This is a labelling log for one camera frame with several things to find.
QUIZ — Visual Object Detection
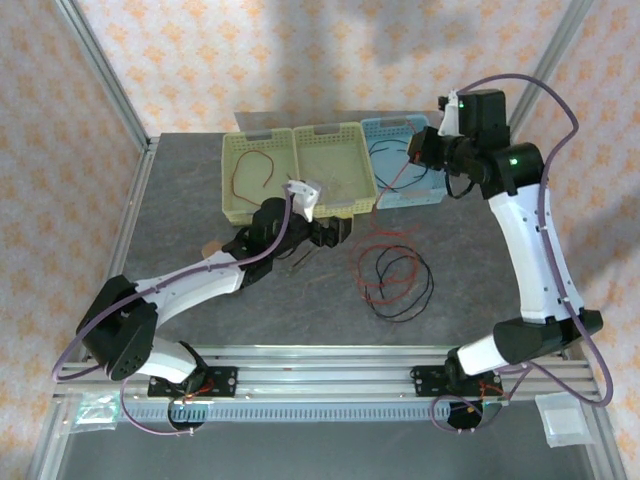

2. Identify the aluminium mounting rail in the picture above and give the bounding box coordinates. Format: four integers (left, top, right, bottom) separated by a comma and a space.
53, 343, 604, 404

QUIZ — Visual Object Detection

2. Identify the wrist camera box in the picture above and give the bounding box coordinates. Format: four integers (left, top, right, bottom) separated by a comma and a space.
287, 178, 321, 222
437, 89, 461, 137

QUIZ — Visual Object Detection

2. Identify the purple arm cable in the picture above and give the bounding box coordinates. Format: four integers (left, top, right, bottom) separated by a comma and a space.
430, 73, 615, 435
51, 182, 294, 437

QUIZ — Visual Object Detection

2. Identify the aluminium frame leg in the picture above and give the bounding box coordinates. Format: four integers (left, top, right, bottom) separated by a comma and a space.
587, 399, 629, 480
27, 399, 76, 480

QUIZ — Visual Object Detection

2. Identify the small dark thin rod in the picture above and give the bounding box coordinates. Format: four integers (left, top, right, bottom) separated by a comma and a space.
287, 247, 321, 275

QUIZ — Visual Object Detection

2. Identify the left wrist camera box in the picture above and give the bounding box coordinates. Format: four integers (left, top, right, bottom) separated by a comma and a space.
287, 178, 321, 222

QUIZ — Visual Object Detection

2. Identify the clear bag with green parts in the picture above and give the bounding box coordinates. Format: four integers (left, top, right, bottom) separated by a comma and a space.
72, 391, 120, 431

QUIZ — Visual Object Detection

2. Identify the thin white cable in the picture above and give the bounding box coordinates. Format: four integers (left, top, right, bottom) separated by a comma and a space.
324, 162, 364, 189
314, 167, 352, 192

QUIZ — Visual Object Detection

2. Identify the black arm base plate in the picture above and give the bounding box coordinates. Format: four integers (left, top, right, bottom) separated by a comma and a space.
411, 364, 503, 400
147, 366, 240, 400

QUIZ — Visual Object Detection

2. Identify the blue plastic basket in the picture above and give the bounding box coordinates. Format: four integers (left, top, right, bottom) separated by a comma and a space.
360, 113, 453, 210

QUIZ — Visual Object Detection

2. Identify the grey slotted cable duct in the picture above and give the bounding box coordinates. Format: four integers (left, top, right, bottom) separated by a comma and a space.
119, 402, 504, 425

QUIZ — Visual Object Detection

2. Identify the yellow plastic basket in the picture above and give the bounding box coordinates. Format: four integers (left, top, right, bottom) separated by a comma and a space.
292, 123, 379, 221

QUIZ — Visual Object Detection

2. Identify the aluminium frame post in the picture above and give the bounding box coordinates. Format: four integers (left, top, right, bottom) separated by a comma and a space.
507, 0, 594, 136
53, 0, 153, 151

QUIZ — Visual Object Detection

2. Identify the green plastic basket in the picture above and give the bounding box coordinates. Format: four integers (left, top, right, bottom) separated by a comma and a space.
221, 127, 303, 227

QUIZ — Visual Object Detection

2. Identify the thin red cable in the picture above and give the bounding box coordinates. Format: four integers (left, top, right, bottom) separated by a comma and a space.
357, 242, 422, 307
349, 118, 422, 301
229, 148, 277, 199

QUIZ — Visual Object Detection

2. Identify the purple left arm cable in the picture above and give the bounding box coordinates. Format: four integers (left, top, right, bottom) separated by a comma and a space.
51, 182, 294, 437

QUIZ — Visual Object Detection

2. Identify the thin black cable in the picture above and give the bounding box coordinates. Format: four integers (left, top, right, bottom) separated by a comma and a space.
368, 138, 409, 167
389, 144, 430, 187
363, 244, 435, 322

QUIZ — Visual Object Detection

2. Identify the clear bag with white pad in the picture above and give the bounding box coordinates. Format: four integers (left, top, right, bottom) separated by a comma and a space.
534, 392, 596, 449

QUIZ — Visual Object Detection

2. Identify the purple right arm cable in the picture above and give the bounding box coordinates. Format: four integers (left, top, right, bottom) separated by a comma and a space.
430, 73, 615, 435

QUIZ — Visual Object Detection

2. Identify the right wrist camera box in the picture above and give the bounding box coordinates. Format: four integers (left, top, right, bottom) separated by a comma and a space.
437, 89, 461, 137

